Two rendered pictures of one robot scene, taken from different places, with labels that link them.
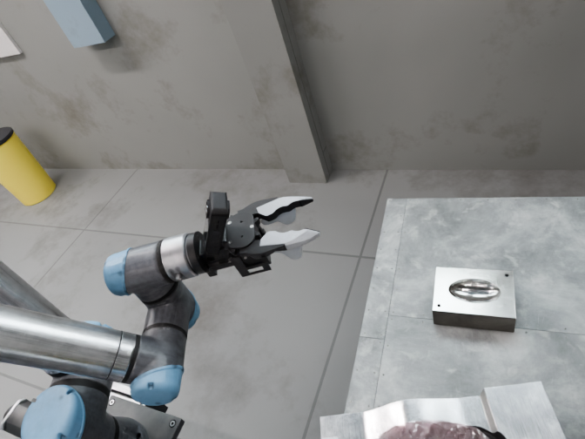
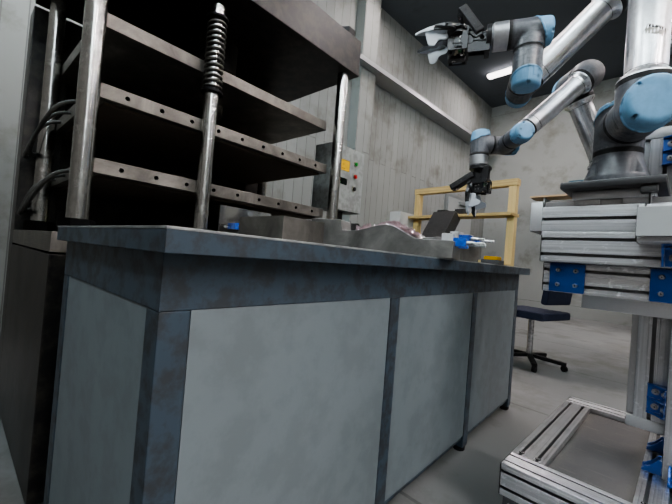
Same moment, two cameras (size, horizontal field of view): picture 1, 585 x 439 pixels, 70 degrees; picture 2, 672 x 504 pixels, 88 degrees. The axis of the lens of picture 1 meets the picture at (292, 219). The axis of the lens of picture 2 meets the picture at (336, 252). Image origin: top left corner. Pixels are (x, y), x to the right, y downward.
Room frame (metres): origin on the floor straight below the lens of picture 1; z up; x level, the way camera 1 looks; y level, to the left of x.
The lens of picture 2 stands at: (1.56, -0.06, 0.77)
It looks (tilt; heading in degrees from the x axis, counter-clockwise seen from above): 1 degrees up; 189
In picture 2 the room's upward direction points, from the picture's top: 5 degrees clockwise
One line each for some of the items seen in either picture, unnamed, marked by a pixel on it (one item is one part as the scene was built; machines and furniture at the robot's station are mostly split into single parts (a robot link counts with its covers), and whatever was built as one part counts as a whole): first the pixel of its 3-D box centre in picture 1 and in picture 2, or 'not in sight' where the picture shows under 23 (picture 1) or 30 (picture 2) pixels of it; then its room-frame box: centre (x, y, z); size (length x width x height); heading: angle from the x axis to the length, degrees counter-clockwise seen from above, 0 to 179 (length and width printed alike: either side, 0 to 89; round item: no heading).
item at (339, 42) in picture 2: not in sight; (214, 55); (-0.06, -1.03, 1.75); 1.30 x 0.84 x 0.61; 148
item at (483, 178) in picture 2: not in sight; (478, 180); (0.01, 0.28, 1.15); 0.09 x 0.08 x 0.12; 58
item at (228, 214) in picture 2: not in sight; (217, 228); (-0.06, -0.93, 0.87); 0.50 x 0.27 x 0.17; 58
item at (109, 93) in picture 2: not in sight; (201, 151); (-0.08, -1.07, 1.26); 1.10 x 0.74 x 0.05; 148
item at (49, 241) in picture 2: not in sight; (198, 250); (-0.06, -1.03, 0.75); 1.30 x 0.84 x 0.06; 148
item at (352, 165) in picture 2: not in sight; (332, 263); (-0.64, -0.44, 0.73); 0.30 x 0.22 x 1.47; 148
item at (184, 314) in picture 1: (170, 308); (525, 72); (0.52, 0.27, 1.34); 0.11 x 0.08 x 0.11; 170
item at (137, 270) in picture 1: (143, 269); (529, 34); (0.54, 0.27, 1.43); 0.11 x 0.08 x 0.09; 80
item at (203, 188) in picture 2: not in sight; (205, 166); (0.27, -0.83, 1.10); 0.05 x 0.05 x 1.30
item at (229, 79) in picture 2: not in sight; (205, 103); (-0.09, -1.08, 1.51); 1.10 x 0.70 x 0.05; 148
